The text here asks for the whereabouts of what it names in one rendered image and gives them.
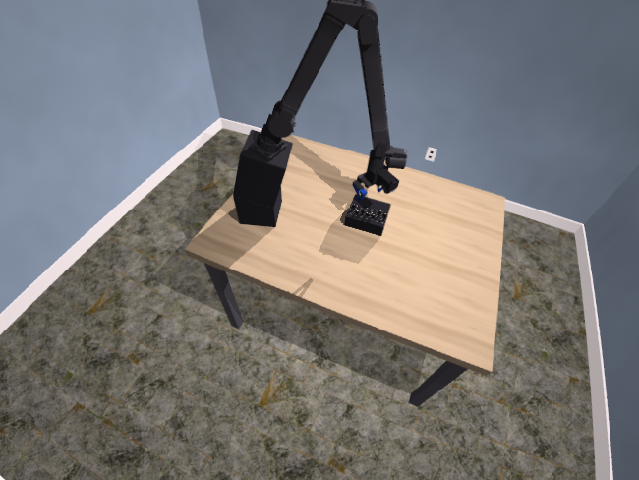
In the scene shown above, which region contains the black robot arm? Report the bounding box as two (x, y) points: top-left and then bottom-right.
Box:
(250, 0), (407, 194)

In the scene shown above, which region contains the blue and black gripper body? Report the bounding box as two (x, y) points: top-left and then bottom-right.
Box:
(353, 165), (383, 190)

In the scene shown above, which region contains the black fader panel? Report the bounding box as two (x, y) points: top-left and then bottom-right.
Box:
(344, 194), (391, 236)

